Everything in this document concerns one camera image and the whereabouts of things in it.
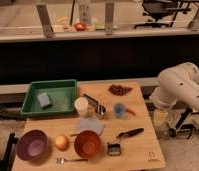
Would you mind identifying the orange bowl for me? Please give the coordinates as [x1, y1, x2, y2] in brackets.
[74, 130, 101, 159]

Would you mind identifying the white plastic cup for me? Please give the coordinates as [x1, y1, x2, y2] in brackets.
[74, 97, 88, 117]

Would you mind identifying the silver fork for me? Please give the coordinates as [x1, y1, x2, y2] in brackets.
[56, 158, 88, 164]

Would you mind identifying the green plastic tray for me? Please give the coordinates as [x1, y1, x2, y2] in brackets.
[21, 79, 77, 117]

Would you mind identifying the grey folded cloth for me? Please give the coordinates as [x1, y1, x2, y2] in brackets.
[75, 118, 105, 135]

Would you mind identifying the blue sponge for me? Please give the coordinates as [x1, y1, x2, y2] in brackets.
[37, 93, 52, 109]

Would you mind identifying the black office chair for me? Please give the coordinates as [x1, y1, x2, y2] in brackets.
[134, 0, 199, 29]

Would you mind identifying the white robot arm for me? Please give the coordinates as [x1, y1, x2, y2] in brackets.
[150, 62, 199, 112]

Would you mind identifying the orange toy carrot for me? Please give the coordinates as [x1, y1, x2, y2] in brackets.
[126, 108, 136, 116]

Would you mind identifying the black dish brush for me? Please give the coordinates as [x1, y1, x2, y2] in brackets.
[107, 128, 144, 156]

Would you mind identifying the black clamp mount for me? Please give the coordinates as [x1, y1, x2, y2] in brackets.
[168, 108, 199, 138]

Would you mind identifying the blue plastic cup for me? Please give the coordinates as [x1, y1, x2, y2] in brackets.
[113, 103, 126, 119]

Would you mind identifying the red fruit on shelf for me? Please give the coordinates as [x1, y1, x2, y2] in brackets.
[74, 23, 87, 31]

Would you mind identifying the purple bowl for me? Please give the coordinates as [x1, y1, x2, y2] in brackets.
[16, 130, 48, 161]

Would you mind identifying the wooden board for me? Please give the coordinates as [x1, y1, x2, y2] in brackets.
[12, 82, 165, 171]

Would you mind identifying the yellow apple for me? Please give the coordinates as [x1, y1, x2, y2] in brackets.
[55, 135, 69, 150]

